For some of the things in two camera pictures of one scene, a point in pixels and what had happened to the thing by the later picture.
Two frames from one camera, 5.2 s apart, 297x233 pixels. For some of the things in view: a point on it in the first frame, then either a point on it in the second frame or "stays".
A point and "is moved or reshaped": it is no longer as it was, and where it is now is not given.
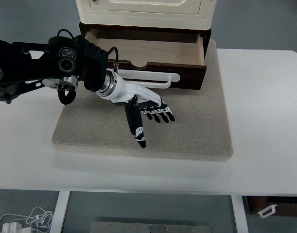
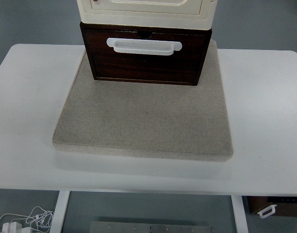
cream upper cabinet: x=185 y=14 stays
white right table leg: x=239 y=214 stays
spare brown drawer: x=286 y=206 stays
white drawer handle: x=169 y=76 to x=132 y=46
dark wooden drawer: x=178 y=51 is moved or reshaped
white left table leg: x=58 y=219 stays
